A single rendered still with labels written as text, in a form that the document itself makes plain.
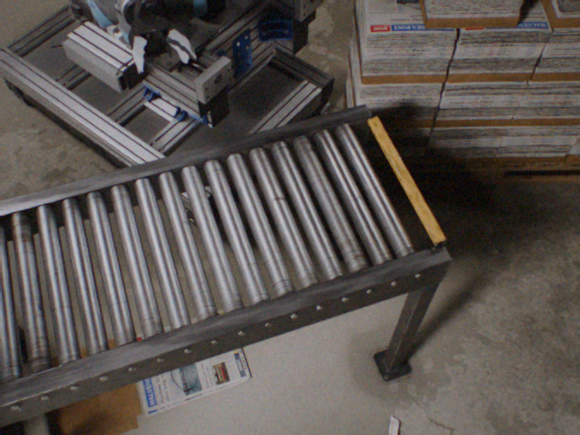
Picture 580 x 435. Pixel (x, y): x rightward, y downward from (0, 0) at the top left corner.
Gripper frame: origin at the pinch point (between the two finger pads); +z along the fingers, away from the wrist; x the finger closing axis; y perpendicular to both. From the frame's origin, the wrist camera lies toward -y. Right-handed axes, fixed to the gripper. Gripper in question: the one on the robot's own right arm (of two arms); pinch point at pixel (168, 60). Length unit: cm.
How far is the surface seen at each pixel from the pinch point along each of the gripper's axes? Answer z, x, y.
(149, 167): -10.0, 3.3, 44.5
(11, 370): 30, 49, 51
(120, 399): 17, 28, 128
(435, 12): -21, -91, 22
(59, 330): 26, 37, 49
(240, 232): 19.5, -10.5, 42.6
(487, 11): -14, -105, 20
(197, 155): -8.3, -9.7, 42.7
